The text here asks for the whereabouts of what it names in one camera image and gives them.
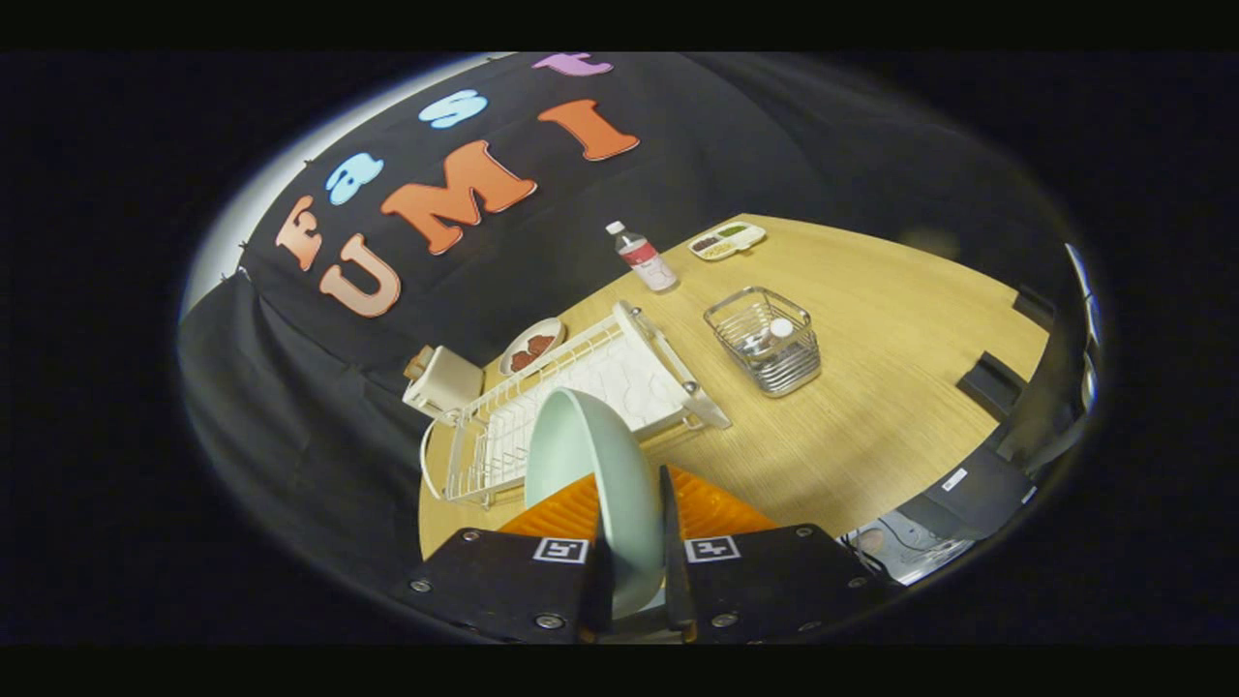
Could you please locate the beige plate with meat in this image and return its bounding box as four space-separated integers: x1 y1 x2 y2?
499 318 567 377

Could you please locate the white toaster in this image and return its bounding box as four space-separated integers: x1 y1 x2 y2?
403 346 484 419

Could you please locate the grey device with cables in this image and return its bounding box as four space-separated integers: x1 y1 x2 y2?
842 508 974 587

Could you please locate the metal wire basket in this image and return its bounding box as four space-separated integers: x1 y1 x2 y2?
704 287 823 398

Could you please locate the white wire dish rack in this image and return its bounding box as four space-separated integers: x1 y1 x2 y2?
419 300 733 508

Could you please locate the pale green plate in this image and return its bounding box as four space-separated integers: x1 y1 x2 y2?
526 387 665 619

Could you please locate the black table edge block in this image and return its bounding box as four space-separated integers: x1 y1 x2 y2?
956 351 1017 420
1012 286 1056 330

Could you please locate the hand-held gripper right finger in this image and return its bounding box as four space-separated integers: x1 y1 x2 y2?
660 465 891 645

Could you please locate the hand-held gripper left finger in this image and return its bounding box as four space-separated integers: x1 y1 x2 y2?
402 472 613 645

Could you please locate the black case with white label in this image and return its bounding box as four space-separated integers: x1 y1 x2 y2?
920 445 1042 543

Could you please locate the clear bottle with red label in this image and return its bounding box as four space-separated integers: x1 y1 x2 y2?
606 221 680 293

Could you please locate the white divided snack dish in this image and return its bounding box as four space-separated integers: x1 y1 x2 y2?
688 221 767 262

